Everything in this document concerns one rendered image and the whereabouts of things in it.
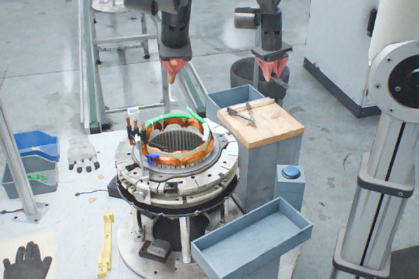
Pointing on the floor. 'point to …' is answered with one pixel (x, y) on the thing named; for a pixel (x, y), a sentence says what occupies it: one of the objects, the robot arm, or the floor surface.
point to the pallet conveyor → (91, 45)
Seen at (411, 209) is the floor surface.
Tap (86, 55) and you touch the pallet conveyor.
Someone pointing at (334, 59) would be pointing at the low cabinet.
